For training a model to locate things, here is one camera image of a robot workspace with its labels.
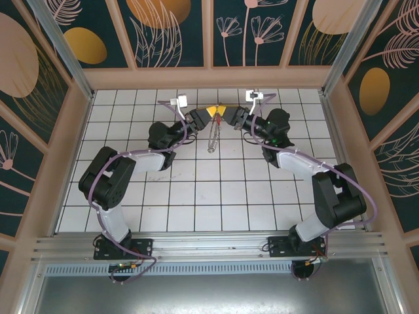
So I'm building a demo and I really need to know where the grey metal sheet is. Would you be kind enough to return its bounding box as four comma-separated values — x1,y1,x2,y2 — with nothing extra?
19,273,403,314

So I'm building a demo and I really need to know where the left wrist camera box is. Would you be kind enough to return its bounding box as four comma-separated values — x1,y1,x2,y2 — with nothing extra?
170,94,189,108

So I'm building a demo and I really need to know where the aluminium side rail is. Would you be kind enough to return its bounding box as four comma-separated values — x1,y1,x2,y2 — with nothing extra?
319,93,373,232

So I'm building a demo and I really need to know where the aluminium frame post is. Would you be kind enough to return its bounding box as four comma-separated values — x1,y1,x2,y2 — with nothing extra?
320,0,384,96
27,0,96,101

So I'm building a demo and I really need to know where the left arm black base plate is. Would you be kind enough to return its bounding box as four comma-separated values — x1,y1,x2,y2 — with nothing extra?
93,237,155,261

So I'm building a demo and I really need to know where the aluminium mounting rail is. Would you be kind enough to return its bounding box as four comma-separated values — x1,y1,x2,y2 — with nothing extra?
31,230,390,263

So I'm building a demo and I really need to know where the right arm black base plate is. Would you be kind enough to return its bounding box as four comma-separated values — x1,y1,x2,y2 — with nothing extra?
267,235,328,260

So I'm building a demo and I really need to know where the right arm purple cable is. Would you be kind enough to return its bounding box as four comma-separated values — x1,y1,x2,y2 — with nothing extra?
250,93,379,283

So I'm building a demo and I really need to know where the wired connector board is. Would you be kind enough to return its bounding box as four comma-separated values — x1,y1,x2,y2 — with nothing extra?
304,254,328,266
109,261,142,274

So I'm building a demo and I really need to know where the grey slotted cable duct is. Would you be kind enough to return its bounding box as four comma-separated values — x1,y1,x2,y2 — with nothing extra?
44,263,297,277

